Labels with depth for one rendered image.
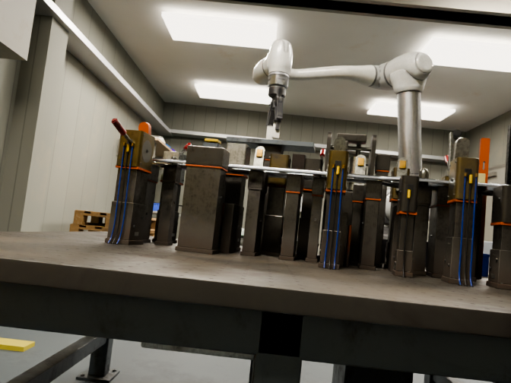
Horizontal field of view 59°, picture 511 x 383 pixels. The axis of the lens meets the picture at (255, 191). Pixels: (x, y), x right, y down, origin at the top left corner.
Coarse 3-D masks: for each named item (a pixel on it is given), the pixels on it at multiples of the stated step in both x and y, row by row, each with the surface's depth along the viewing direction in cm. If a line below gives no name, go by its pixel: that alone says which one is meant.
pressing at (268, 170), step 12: (228, 168) 163; (240, 168) 158; (252, 168) 149; (264, 168) 148; (276, 168) 148; (312, 180) 164; (348, 180) 157; (360, 180) 156; (384, 180) 151; (396, 180) 148; (420, 180) 137; (432, 180) 136; (444, 180) 136; (492, 192) 154
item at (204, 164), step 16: (192, 160) 141; (208, 160) 140; (224, 160) 141; (192, 176) 140; (208, 176) 140; (224, 176) 144; (192, 192) 140; (208, 192) 139; (192, 208) 139; (208, 208) 138; (192, 224) 139; (208, 224) 138; (192, 240) 138; (208, 240) 137
